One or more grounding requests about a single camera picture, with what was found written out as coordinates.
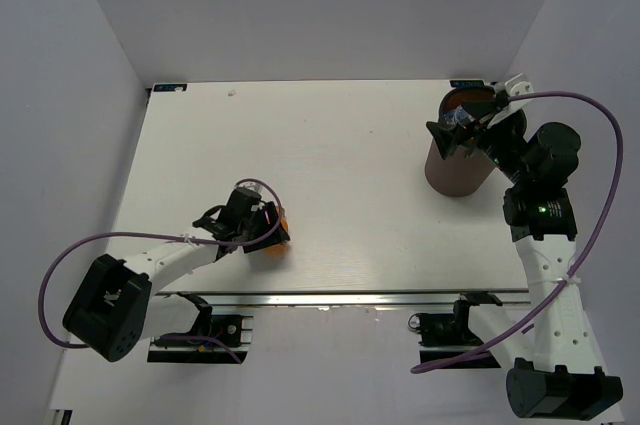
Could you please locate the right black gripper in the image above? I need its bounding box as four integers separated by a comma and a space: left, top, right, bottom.
424, 99, 531, 187

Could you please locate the blue label water bottle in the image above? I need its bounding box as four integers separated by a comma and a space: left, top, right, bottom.
441, 105, 476, 127

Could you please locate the orange juice bottle label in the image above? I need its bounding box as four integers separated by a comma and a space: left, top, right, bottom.
264, 218, 290, 257

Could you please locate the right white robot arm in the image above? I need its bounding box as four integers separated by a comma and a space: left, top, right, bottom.
425, 88, 623, 421

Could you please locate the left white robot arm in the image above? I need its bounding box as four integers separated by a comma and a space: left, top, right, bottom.
62, 180, 290, 362

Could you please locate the brown cylindrical bin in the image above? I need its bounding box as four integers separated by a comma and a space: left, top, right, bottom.
424, 85, 527, 198

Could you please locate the blue label sticker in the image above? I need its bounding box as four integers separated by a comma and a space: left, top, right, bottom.
152, 83, 187, 93
449, 79, 485, 89

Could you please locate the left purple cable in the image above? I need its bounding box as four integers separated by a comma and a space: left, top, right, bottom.
38, 177, 286, 364

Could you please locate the purple cable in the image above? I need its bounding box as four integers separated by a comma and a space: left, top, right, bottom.
38, 177, 286, 364
409, 90, 625, 375

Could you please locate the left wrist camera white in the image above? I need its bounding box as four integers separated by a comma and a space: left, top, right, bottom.
235, 181, 263, 195

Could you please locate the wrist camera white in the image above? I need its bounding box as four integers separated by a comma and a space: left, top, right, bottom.
488, 73, 533, 128
235, 181, 263, 195

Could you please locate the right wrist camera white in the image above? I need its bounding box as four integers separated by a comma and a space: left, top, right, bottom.
488, 73, 533, 128

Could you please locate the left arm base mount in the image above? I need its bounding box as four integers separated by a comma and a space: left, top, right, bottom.
142, 293, 254, 365

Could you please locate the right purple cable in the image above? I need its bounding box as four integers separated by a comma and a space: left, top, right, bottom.
409, 90, 625, 375

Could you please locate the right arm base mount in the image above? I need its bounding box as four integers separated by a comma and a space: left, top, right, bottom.
407, 292, 503, 364

